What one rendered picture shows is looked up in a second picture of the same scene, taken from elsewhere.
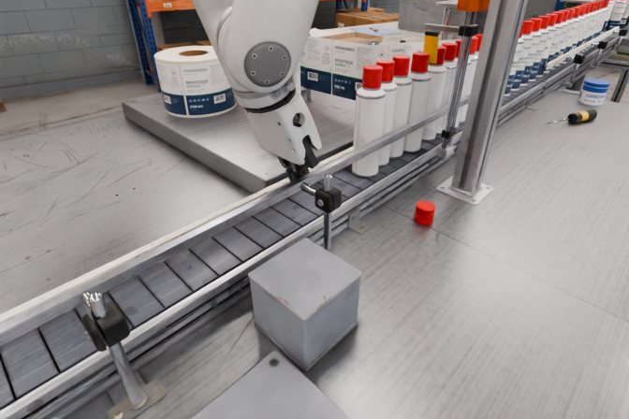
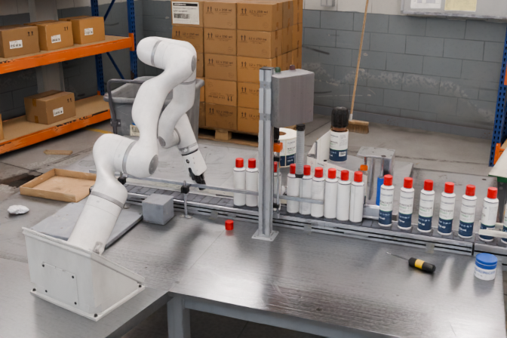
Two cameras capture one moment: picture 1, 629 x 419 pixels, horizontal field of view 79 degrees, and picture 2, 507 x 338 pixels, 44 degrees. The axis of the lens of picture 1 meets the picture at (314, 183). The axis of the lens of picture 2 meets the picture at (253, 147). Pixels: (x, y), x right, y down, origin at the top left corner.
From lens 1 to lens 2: 2.44 m
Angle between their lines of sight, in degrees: 60
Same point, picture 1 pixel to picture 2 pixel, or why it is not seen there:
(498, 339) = (170, 244)
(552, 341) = (175, 251)
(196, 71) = not seen: hidden behind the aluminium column
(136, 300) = (142, 190)
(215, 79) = not seen: hidden behind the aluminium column
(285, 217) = (193, 198)
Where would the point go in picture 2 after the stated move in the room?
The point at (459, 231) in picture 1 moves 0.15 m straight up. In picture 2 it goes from (226, 235) to (225, 200)
